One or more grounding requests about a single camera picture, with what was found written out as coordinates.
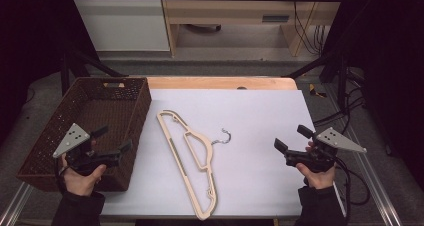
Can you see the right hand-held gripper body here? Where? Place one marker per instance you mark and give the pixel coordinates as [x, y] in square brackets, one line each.
[336, 141]

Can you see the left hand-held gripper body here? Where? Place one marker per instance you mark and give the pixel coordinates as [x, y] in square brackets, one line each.
[71, 141]

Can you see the brown woven basket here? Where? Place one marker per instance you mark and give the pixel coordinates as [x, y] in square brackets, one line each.
[100, 109]

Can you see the beige clothes hanger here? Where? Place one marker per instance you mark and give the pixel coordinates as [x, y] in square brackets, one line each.
[224, 131]
[176, 149]

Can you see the person's right hand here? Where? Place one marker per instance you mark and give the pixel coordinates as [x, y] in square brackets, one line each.
[320, 180]

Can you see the person's left hand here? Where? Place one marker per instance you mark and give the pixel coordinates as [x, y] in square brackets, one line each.
[81, 184]

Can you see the white table sheet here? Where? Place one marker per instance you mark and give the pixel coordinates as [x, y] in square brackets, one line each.
[260, 136]

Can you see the yellow and black clamp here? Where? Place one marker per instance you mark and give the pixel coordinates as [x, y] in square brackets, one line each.
[315, 91]

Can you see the black metal stand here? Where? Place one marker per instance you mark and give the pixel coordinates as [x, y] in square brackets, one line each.
[340, 76]
[66, 69]

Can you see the black curtain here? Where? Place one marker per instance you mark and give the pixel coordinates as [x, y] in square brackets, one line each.
[390, 52]
[30, 36]

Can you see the white cabinet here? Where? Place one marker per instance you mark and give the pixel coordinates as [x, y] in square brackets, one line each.
[123, 22]

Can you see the light wooden desk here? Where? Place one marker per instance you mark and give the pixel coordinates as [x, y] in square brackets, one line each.
[230, 9]

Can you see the aluminium rail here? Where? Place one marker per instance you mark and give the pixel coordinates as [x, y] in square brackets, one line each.
[15, 204]
[373, 182]

